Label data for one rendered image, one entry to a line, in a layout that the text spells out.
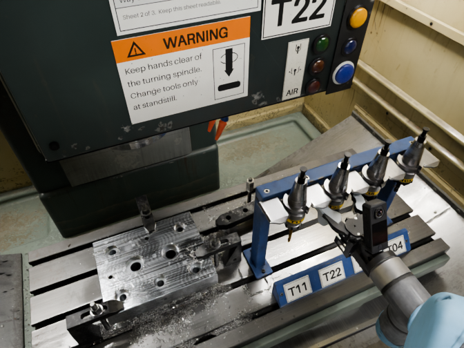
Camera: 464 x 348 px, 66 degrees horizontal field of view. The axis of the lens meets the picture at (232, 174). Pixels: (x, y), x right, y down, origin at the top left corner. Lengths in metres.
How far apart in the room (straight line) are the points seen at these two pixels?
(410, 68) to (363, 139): 0.37
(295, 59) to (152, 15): 0.20
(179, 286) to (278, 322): 0.28
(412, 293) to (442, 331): 0.33
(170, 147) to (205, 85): 0.92
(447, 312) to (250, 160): 1.46
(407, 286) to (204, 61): 0.58
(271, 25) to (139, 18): 0.15
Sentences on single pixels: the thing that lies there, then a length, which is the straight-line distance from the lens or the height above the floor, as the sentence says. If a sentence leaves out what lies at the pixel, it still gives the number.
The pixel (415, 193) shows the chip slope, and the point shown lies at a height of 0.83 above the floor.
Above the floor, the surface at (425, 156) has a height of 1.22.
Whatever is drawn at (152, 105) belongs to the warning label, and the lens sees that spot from 0.45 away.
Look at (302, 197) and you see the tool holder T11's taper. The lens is 0.79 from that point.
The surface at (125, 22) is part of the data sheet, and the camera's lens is 0.40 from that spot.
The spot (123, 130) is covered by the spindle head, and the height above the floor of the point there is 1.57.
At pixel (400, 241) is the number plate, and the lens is 1.20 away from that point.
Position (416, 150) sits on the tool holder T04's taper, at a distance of 0.97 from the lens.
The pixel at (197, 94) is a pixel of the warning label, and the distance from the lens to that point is 0.46.
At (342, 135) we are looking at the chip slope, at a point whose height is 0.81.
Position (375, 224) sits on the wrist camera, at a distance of 0.80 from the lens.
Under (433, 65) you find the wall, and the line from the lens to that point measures 1.41.
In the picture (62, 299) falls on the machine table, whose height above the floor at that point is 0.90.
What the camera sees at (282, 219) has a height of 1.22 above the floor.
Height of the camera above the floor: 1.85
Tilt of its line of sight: 46 degrees down
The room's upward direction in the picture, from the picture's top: straight up
